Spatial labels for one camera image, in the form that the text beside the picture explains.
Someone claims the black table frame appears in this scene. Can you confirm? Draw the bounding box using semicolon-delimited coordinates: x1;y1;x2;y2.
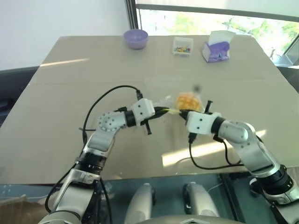
218;173;249;224

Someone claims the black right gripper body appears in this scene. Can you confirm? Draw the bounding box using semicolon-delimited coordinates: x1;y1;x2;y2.
203;100;215;115

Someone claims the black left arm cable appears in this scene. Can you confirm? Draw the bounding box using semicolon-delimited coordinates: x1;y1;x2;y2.
78;85;143;140

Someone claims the dark window frame post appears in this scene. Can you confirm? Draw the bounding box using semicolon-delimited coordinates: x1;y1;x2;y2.
125;0;141;36

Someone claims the white floor cable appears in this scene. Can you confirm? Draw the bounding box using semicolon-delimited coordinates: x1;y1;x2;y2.
207;182;223;194

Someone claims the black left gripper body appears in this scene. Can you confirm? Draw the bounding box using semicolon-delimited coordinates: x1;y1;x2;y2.
141;106;162;136

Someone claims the white window blind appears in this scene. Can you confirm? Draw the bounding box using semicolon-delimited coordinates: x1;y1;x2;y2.
135;0;299;18

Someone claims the clear yellow-zip plastic bag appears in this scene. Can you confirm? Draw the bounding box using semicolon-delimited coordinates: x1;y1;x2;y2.
153;92;204;117

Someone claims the silver robot torso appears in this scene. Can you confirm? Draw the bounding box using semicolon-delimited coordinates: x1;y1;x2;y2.
149;215;236;224

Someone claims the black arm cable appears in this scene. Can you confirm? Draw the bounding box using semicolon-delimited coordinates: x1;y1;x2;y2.
78;85;143;140
187;132;246;170

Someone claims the yellow bun pastry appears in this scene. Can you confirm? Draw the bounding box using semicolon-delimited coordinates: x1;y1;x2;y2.
175;92;203;112

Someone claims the purple bowl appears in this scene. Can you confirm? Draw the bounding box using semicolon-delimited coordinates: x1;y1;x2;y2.
123;29;149;50

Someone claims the silver robot leg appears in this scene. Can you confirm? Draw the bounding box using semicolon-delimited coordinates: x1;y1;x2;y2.
123;183;156;224
182;182;220;224

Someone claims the clear box of coloured pins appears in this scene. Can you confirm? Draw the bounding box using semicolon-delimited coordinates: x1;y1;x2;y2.
172;36;194;56

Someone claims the purple tissue box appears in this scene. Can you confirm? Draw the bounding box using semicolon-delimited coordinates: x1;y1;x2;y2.
202;30;235;63

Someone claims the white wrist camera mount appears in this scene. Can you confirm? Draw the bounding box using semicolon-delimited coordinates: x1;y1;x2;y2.
185;111;222;135
130;98;156;127

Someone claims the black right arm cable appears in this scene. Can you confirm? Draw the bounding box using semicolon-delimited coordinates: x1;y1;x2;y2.
187;132;246;170

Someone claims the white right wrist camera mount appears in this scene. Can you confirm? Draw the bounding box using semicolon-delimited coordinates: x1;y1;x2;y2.
185;111;222;135

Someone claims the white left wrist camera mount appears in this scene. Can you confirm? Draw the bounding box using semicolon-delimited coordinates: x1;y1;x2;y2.
130;98;156;127

